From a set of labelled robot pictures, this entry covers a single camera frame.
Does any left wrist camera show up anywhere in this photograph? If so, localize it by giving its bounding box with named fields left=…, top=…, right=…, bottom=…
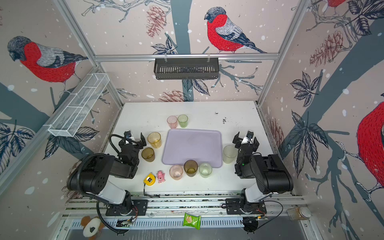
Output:
left=124, top=130, right=133, bottom=144

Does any yellow clear glass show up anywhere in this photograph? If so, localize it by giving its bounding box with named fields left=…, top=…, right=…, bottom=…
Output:
left=147, top=132, right=162, bottom=149

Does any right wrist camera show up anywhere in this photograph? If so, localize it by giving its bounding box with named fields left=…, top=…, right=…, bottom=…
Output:
left=242, top=131, right=254, bottom=145

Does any light green textured glass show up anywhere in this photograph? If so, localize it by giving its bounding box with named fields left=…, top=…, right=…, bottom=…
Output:
left=199, top=163, right=213, bottom=178

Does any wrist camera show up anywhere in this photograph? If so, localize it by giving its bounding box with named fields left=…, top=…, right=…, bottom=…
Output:
left=242, top=131, right=254, bottom=145
left=124, top=130, right=133, bottom=144

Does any pale green frosted glass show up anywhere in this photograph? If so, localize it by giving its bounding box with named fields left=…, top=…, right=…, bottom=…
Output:
left=223, top=145, right=238, bottom=164

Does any pink toy figure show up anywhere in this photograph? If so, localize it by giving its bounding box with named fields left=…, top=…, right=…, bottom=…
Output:
left=157, top=171, right=165, bottom=184

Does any yellow tape measure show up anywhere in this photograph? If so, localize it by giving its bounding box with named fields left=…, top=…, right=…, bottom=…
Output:
left=144, top=173, right=156, bottom=186

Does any pink clear glass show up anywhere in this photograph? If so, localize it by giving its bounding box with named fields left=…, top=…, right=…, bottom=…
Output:
left=167, top=116, right=178, bottom=129

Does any black wall basket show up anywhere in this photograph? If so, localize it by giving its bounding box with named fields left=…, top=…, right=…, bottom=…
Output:
left=154, top=58, right=219, bottom=80

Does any olive brown glass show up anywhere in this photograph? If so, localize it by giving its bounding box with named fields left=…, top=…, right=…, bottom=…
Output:
left=184, top=160, right=199, bottom=177

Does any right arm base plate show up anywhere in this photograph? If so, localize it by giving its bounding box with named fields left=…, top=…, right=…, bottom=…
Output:
left=221, top=198, right=267, bottom=215

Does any green clear glass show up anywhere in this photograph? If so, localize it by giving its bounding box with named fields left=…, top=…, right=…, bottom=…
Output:
left=178, top=115, right=189, bottom=128

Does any green snack packet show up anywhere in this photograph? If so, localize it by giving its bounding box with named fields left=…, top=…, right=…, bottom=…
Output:
left=183, top=213, right=201, bottom=230

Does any plastic jar with lid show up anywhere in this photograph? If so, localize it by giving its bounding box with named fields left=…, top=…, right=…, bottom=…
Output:
left=287, top=207, right=312, bottom=221

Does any pink textured glass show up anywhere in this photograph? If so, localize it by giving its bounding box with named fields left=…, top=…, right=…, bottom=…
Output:
left=170, top=165, right=184, bottom=180

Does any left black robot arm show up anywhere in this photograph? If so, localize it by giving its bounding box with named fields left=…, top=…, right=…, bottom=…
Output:
left=67, top=131, right=147, bottom=210

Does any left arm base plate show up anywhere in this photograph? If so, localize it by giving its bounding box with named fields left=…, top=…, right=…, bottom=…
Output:
left=106, top=200, right=148, bottom=217

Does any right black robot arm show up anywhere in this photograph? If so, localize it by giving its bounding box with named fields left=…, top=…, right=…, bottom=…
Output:
left=233, top=131, right=294, bottom=209

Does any brown textured glass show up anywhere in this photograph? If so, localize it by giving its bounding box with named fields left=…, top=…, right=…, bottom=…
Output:
left=141, top=148, right=155, bottom=163

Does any lilac plastic tray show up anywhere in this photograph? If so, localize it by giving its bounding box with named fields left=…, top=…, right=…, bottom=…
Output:
left=162, top=129, right=223, bottom=168

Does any plush toy dog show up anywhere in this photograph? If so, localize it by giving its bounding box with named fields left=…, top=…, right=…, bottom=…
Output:
left=81, top=216, right=105, bottom=240

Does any aluminium rail frame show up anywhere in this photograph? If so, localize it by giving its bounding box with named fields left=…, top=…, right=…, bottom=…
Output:
left=61, top=191, right=307, bottom=232

